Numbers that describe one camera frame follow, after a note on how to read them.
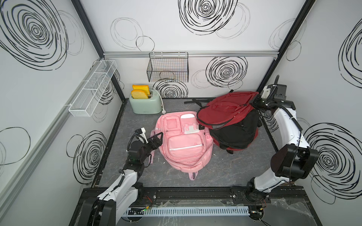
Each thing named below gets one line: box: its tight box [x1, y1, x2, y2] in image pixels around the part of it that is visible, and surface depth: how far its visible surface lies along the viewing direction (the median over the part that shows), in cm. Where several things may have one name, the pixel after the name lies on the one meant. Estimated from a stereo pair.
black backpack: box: [209, 109, 263, 154], surface depth 92 cm
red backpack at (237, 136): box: [208, 120, 262, 154], surface depth 93 cm
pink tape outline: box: [148, 111, 214, 181], surface depth 91 cm
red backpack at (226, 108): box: [196, 91, 259, 129], surface depth 86 cm
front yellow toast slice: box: [131, 89, 149, 99], surface depth 98 cm
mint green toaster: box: [129, 89, 163, 115], surface depth 104 cm
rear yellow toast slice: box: [131, 84, 150, 95], surface depth 99 cm
